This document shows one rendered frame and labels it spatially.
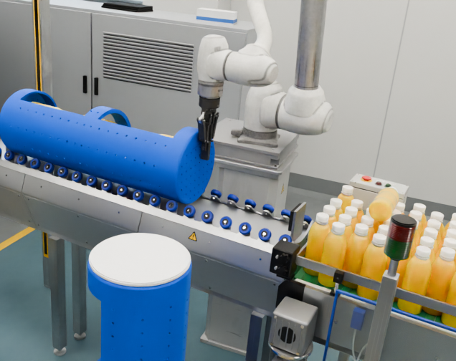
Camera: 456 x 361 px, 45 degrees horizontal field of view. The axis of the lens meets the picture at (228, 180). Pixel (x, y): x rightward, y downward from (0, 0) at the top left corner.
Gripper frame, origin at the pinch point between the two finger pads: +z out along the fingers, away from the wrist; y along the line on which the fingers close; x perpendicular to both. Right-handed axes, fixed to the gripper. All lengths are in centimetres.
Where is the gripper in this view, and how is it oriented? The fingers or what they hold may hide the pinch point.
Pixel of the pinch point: (205, 150)
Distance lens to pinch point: 201.7
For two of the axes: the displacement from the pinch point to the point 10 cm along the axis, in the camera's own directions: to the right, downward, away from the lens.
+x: -8.8, -2.4, 4.0
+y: 4.6, -2.9, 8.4
